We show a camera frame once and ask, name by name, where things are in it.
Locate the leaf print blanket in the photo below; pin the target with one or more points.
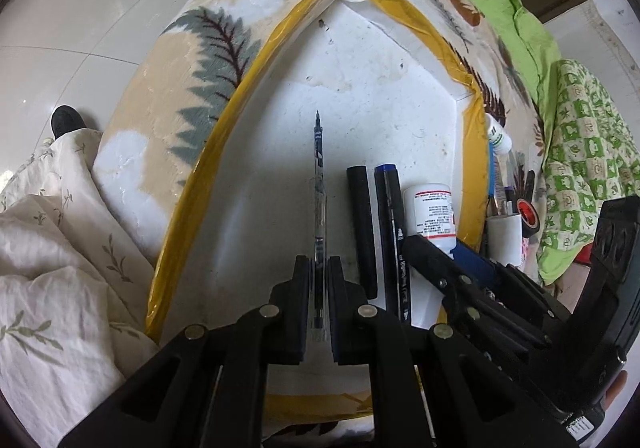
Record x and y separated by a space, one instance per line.
210 93

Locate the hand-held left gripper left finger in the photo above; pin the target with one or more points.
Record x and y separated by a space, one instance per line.
300 313

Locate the person's right hand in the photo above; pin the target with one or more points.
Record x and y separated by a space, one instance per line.
617 388

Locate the white tube green label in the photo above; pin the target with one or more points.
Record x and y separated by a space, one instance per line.
500 138

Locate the black shoe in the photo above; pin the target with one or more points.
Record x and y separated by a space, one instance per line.
65 120

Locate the black marker blue cap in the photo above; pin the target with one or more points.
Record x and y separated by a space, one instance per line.
392 228

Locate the red white patterned packet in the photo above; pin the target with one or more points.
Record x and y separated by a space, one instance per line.
525 253

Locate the white floral cloth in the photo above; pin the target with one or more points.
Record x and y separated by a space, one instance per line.
50 278

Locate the white bottle red label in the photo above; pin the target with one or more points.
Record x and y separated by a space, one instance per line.
430 213

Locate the short black marker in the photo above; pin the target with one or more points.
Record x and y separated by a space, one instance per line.
528 185

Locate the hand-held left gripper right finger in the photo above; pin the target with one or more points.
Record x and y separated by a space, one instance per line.
339 313

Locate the plain green cloth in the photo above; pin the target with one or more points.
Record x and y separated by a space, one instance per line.
525 28

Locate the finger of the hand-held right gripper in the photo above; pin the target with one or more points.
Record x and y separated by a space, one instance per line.
475 260
430 268

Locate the white foam box yellow tape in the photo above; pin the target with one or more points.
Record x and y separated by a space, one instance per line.
360 103

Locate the purple cap pen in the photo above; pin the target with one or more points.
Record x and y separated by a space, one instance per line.
509 200

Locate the small white box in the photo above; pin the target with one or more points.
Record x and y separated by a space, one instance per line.
505 238

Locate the black tape roll red core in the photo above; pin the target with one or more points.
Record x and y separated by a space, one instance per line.
525 218

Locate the green checkered cloth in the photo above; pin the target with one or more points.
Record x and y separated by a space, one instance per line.
580 138

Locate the blue pen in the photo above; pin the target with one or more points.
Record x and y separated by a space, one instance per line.
494 178

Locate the clear ballpoint pen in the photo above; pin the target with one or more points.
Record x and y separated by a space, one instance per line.
318 168

